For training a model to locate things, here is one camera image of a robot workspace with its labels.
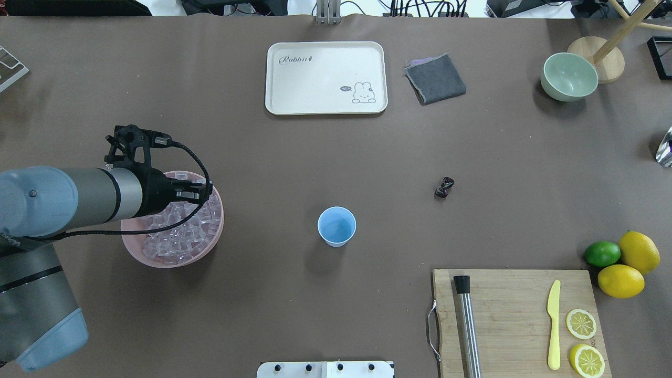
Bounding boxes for green lime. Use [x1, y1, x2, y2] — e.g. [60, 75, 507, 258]
[584, 241, 622, 268]

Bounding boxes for light blue cup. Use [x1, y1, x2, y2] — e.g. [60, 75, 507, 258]
[317, 206, 357, 247]

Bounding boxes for steel muddler black tip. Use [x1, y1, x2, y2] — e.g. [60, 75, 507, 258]
[453, 275, 482, 377]

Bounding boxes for white cup rack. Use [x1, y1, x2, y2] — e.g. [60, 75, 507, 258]
[0, 46, 30, 92]

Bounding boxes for lemon half slice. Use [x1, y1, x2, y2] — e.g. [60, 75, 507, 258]
[565, 308, 597, 340]
[569, 343, 606, 377]

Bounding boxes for wooden cup tree stand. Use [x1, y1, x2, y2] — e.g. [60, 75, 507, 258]
[567, 1, 670, 84]

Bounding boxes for aluminium frame post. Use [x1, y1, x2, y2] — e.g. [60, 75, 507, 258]
[315, 0, 342, 25]

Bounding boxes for mint green bowl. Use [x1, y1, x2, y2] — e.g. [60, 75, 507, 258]
[540, 52, 599, 102]

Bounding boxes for grey folded cloth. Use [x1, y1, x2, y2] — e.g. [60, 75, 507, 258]
[405, 53, 467, 105]

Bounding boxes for dark cherries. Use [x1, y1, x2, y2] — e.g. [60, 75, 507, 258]
[434, 176, 455, 199]

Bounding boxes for wooden cutting board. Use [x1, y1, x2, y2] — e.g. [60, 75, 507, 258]
[432, 269, 607, 377]

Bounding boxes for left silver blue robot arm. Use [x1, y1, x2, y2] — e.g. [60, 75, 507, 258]
[1, 165, 212, 372]

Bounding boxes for yellow lemon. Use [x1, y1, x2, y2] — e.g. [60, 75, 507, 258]
[597, 264, 645, 299]
[617, 230, 661, 275]

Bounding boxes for yellow plastic knife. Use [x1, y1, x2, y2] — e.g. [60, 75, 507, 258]
[547, 280, 561, 371]

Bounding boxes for pink bowl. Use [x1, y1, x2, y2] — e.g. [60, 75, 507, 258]
[121, 171, 225, 269]

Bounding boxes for cream rabbit tray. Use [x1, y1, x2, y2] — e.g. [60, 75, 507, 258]
[265, 41, 388, 116]

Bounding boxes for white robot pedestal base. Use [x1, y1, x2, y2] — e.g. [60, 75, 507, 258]
[256, 361, 395, 377]

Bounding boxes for steel ice scoop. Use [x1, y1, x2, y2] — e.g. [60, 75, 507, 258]
[655, 127, 672, 167]

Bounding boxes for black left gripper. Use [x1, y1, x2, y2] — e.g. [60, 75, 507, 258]
[138, 168, 211, 217]

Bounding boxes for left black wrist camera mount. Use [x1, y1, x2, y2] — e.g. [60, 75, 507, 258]
[104, 124, 174, 170]

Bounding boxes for clear ice cubes pile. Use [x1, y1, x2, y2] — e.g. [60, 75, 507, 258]
[142, 172, 221, 265]

